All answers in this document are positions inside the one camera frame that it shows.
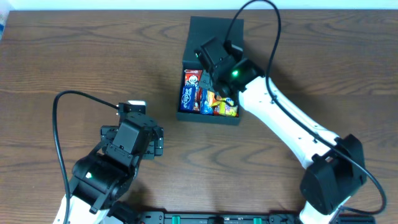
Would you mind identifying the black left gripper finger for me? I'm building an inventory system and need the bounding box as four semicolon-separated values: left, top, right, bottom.
143;126;164;160
100;126;118;146

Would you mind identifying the yellow orange snack packet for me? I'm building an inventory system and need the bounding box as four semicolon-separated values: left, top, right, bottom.
206;90;235;107

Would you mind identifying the red Hello Panda box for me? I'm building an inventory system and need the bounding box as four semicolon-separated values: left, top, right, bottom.
184;69;202;112

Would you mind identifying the blue Oreo cookie pack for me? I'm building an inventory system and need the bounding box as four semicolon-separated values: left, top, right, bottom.
200;90;215;115

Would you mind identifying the blue Eclipse mint tin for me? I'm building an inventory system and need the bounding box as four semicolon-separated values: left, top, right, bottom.
180;85;196;111

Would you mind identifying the dark green box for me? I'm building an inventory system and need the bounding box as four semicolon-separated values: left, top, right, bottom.
177;16;240;126

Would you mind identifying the red snack bag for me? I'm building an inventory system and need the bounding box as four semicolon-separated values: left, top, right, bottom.
213;105;221;116

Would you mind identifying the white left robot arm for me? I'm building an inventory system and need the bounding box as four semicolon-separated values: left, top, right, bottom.
54;112;164;223

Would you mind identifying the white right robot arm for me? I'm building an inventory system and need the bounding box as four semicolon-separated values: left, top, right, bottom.
200;57;368;223

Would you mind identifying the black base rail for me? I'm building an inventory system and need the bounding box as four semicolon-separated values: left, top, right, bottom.
133;210;376;224

